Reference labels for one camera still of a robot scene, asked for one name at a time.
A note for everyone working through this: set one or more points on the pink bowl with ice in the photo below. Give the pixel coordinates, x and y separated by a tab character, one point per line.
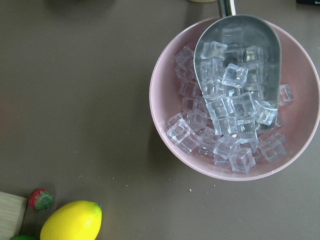
301	117

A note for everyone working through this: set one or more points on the metal ice scoop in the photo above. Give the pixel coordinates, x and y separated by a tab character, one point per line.
237	63

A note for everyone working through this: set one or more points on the yellow lemon upper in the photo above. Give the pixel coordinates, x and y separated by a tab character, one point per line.
77	220

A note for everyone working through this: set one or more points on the red strawberry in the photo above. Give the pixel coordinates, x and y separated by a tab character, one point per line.
40	199

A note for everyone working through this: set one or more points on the wooden cutting board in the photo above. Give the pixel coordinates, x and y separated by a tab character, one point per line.
12	211

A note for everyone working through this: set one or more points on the green lime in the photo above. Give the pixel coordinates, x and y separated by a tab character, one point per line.
23	237

